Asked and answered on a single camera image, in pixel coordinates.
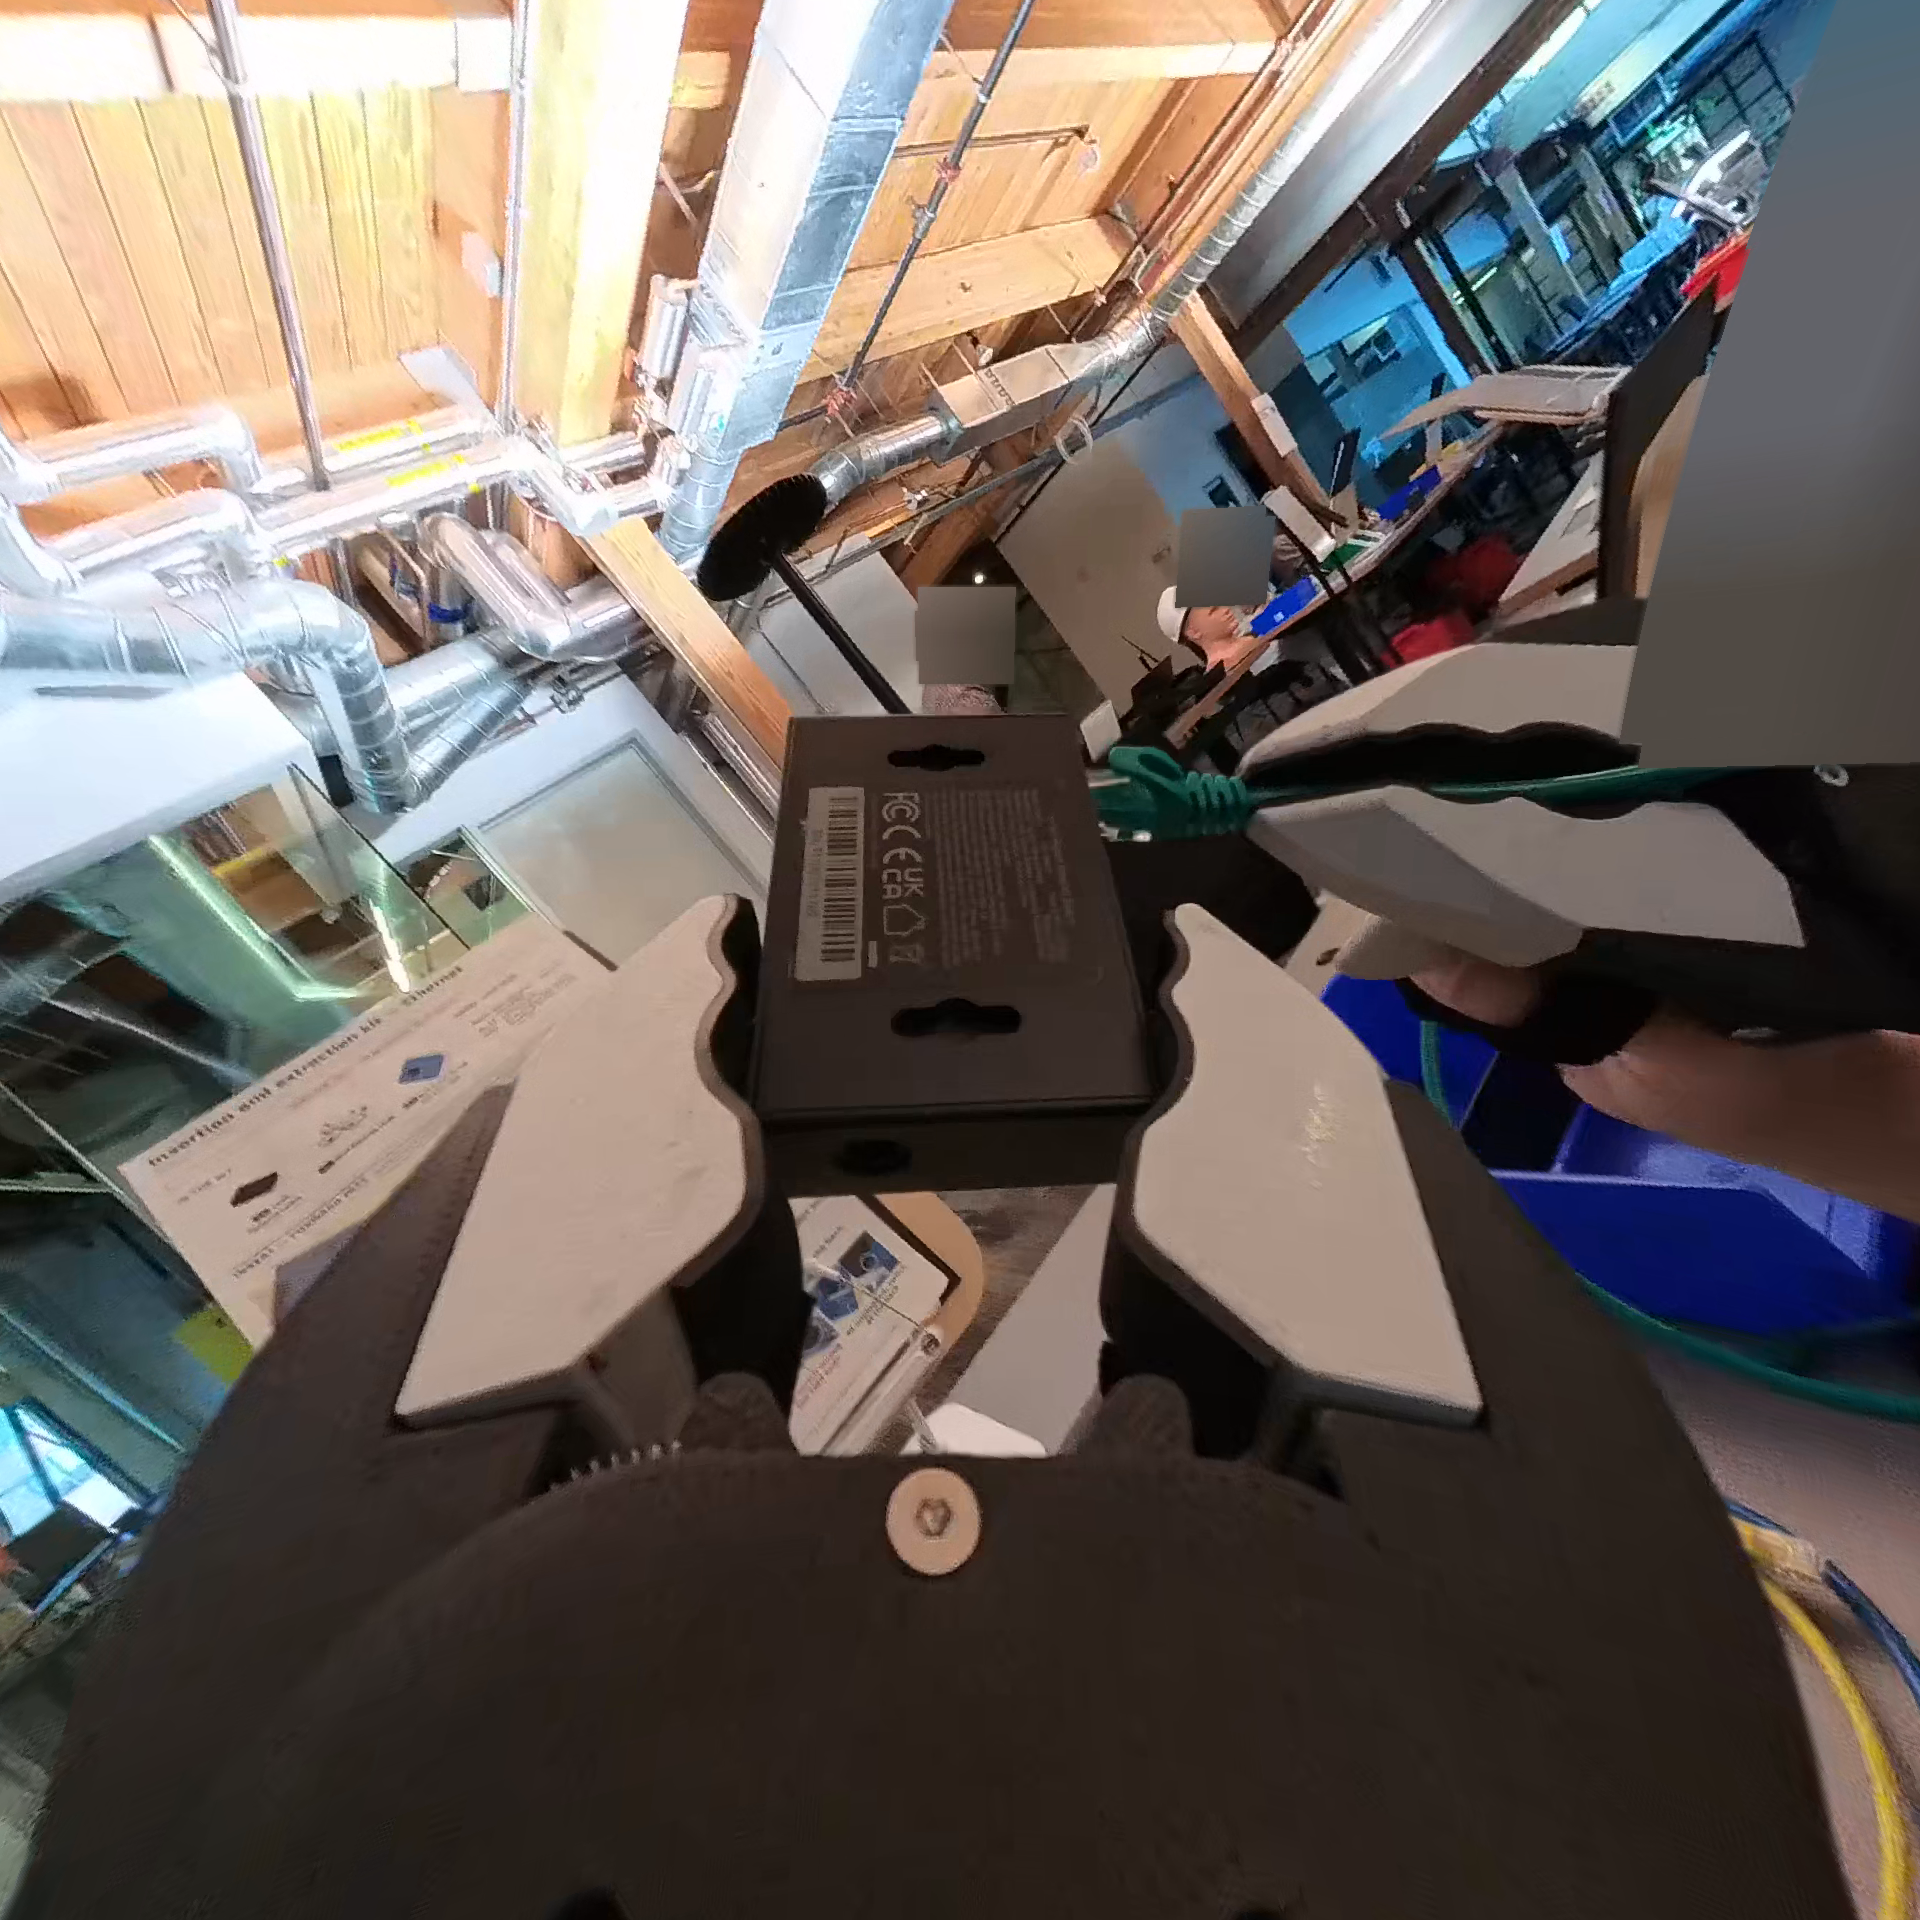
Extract yellow ethernet cable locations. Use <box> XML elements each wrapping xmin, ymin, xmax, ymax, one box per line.
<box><xmin>1733</xmin><ymin>1511</ymin><xmax>1920</xmax><ymax>1920</ymax></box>

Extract blue plastic bin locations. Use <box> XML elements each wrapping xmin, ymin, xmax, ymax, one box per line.
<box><xmin>1318</xmin><ymin>971</ymin><xmax>1905</xmax><ymax>1340</ymax></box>

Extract black ethernet switch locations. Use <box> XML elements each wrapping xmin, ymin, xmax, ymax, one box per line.
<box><xmin>749</xmin><ymin>715</ymin><xmax>1156</xmax><ymax>1199</ymax></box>

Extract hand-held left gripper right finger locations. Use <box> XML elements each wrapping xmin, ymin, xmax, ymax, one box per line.
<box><xmin>1101</xmin><ymin>902</ymin><xmax>1491</xmax><ymax>1427</ymax></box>

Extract wooden post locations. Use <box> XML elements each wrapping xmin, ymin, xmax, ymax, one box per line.
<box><xmin>509</xmin><ymin>496</ymin><xmax>797</xmax><ymax>759</ymax></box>

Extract person's right hand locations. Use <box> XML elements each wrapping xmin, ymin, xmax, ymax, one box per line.
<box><xmin>1409</xmin><ymin>963</ymin><xmax>1920</xmax><ymax>1173</ymax></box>

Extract long insulated duct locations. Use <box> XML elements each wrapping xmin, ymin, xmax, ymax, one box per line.
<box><xmin>660</xmin><ymin>0</ymin><xmax>1038</xmax><ymax>559</ymax></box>

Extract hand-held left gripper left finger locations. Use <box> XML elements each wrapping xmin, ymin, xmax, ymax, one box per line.
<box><xmin>392</xmin><ymin>893</ymin><xmax>770</xmax><ymax>1427</ymax></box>

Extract silver insulated pipes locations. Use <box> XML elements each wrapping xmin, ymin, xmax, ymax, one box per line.
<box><xmin>0</xmin><ymin>405</ymin><xmax>664</xmax><ymax>816</ymax></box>

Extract green ethernet cable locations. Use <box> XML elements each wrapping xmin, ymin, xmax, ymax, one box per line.
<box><xmin>1089</xmin><ymin>743</ymin><xmax>1920</xmax><ymax>1424</ymax></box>

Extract black pole lamp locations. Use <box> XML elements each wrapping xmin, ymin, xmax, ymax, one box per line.
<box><xmin>698</xmin><ymin>470</ymin><xmax>913</xmax><ymax>718</ymax></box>

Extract blue ethernet cable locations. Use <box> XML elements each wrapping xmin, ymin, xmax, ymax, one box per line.
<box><xmin>1822</xmin><ymin>1558</ymin><xmax>1920</xmax><ymax>1704</ymax></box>

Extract wooden instruction board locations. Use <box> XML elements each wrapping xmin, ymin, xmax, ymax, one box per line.
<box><xmin>120</xmin><ymin>914</ymin><xmax>987</xmax><ymax>1461</ymax></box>

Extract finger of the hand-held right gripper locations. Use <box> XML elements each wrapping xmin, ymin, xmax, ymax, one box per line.
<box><xmin>1235</xmin><ymin>640</ymin><xmax>1644</xmax><ymax>783</ymax></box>
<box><xmin>1248</xmin><ymin>783</ymin><xmax>1809</xmax><ymax>984</ymax></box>

